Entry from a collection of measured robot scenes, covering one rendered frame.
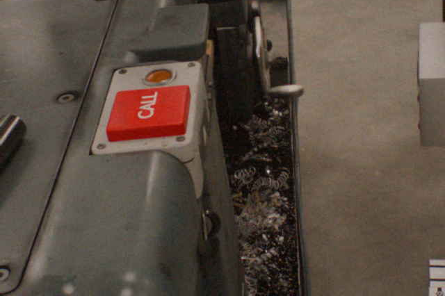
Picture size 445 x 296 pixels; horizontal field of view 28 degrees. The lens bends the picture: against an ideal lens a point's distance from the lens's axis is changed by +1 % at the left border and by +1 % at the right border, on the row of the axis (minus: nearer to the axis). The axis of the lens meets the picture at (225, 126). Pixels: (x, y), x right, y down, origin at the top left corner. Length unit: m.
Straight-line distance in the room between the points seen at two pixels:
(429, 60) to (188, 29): 0.31
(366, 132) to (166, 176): 2.35
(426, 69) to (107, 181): 0.47
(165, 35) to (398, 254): 1.72
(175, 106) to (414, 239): 1.88
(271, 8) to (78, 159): 1.94
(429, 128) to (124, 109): 0.43
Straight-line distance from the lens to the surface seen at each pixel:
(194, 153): 0.67
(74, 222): 0.61
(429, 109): 1.01
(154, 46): 0.81
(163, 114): 0.68
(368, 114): 3.06
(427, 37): 1.07
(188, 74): 0.75
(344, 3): 3.86
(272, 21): 2.50
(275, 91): 1.83
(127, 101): 0.70
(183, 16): 0.86
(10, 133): 0.69
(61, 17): 0.91
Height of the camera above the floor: 1.60
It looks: 31 degrees down
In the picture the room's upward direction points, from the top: 9 degrees counter-clockwise
